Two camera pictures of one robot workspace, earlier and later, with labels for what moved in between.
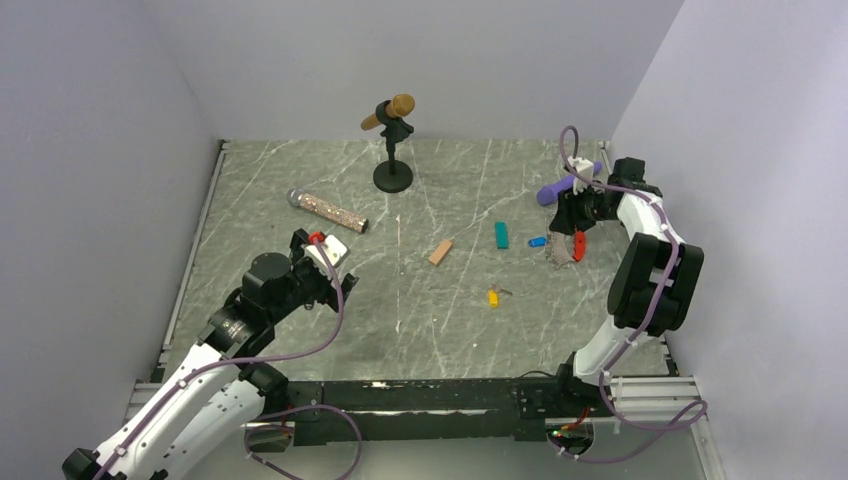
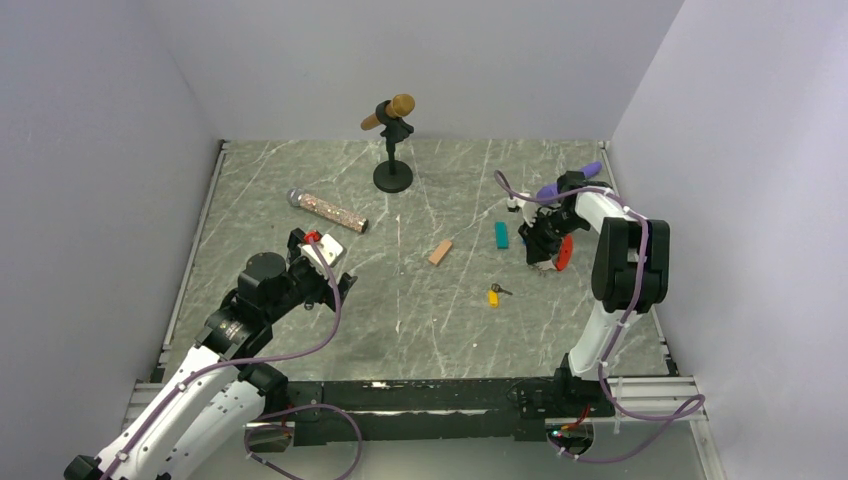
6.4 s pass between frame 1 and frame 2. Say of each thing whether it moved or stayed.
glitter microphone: stayed
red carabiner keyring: moved
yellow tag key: stayed
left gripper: stayed
